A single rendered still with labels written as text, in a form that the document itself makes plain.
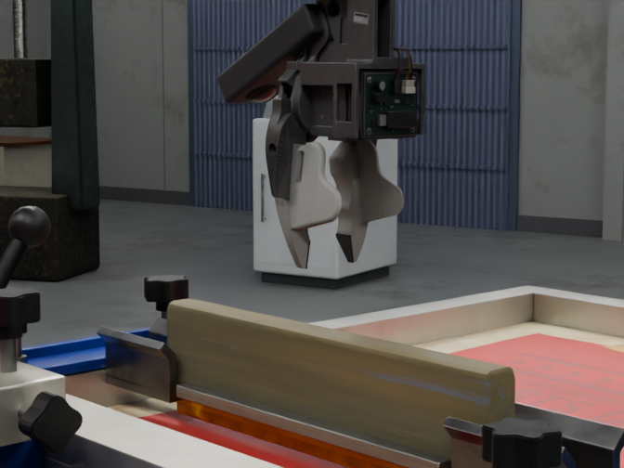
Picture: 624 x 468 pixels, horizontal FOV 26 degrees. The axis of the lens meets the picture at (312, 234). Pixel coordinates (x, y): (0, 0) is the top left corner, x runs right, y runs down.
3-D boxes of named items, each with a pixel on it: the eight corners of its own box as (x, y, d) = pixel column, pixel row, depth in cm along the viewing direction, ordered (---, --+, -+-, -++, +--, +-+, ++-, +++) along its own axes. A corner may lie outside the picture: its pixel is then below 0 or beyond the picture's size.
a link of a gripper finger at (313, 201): (317, 272, 94) (336, 141, 94) (262, 262, 99) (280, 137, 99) (348, 276, 96) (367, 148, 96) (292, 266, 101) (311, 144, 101)
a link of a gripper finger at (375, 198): (394, 269, 100) (378, 148, 97) (338, 260, 104) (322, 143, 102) (422, 257, 102) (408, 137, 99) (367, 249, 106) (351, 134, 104)
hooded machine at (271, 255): (331, 292, 741) (331, 37, 723) (242, 281, 777) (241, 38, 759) (404, 275, 801) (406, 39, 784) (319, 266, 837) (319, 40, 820)
